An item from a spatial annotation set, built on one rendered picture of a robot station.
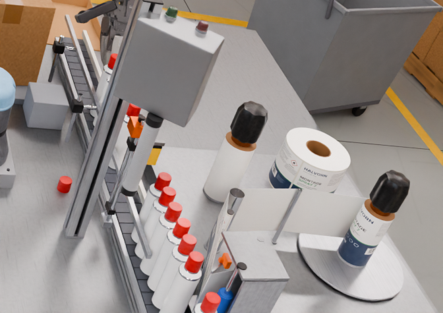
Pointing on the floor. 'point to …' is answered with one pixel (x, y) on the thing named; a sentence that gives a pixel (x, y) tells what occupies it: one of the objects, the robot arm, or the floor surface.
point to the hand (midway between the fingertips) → (103, 62)
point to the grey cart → (341, 37)
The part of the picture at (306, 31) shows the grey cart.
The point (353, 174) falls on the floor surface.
